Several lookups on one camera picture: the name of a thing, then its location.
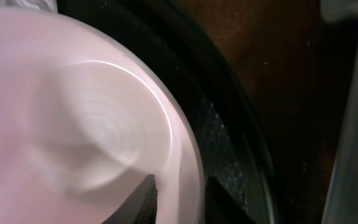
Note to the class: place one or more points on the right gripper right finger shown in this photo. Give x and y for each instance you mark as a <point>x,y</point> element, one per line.
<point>220,207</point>

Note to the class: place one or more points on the black round tray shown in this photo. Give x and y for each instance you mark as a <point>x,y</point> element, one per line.
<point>232,147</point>

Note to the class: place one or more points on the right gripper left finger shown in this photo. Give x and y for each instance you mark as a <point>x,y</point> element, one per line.
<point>140,207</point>

